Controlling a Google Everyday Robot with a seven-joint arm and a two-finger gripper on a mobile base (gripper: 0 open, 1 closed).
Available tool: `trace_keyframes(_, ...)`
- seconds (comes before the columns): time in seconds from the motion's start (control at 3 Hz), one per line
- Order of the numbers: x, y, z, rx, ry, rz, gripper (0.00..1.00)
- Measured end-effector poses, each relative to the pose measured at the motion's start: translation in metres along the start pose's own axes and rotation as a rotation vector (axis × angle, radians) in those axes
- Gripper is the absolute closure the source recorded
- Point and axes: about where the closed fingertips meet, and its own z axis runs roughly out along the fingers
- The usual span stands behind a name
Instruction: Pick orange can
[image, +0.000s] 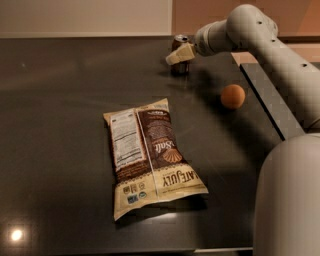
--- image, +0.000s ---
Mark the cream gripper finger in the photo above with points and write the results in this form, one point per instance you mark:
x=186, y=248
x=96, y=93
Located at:
x=185, y=52

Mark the orange brown soda can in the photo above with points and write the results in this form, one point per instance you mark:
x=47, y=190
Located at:
x=179, y=63

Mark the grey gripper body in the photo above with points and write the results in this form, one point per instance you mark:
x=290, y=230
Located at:
x=202, y=43

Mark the brown cream chip bag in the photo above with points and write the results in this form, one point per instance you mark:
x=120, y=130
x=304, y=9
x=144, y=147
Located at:
x=148, y=165

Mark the orange fruit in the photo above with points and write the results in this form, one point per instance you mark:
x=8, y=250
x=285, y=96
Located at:
x=232, y=96

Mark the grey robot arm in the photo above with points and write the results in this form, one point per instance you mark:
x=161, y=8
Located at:
x=287, y=205

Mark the grey side table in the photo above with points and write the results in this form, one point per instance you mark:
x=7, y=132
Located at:
x=281, y=117

